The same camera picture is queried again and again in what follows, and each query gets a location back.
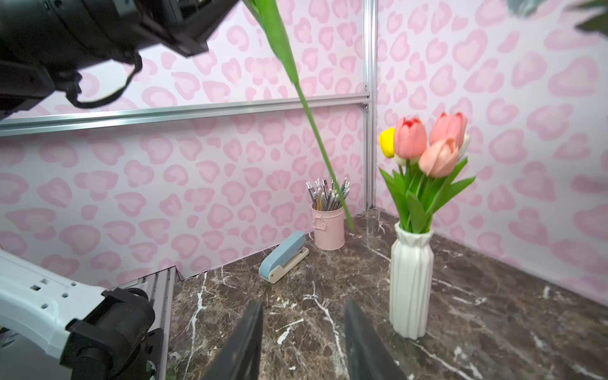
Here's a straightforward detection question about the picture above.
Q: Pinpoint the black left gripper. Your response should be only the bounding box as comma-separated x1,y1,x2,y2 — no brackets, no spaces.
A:
132,0,238,57

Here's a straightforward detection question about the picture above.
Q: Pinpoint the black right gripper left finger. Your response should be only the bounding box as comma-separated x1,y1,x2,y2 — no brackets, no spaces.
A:
202,301,264,380

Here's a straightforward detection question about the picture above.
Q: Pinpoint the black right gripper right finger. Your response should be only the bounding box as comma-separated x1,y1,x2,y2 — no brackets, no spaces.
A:
345,301,407,380

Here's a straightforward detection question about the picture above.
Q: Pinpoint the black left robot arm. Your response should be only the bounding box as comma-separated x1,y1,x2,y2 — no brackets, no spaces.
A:
1,1,251,286

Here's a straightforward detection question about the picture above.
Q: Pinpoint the white ribbed vase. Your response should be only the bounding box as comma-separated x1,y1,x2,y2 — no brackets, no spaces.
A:
389,223,434,340

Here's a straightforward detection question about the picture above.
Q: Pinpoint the grey rectangular eraser block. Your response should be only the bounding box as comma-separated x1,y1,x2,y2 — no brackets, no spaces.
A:
259,231,310,284

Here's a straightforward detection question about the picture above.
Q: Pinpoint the pink pen cup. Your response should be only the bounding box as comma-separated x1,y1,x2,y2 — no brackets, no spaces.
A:
311,206,345,251

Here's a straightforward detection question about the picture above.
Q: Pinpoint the tulip bunch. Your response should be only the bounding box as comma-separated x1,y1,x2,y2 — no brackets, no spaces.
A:
378,112,475,234

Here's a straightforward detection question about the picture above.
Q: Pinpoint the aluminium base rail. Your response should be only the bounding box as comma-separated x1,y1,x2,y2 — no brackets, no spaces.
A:
120,266,181,379

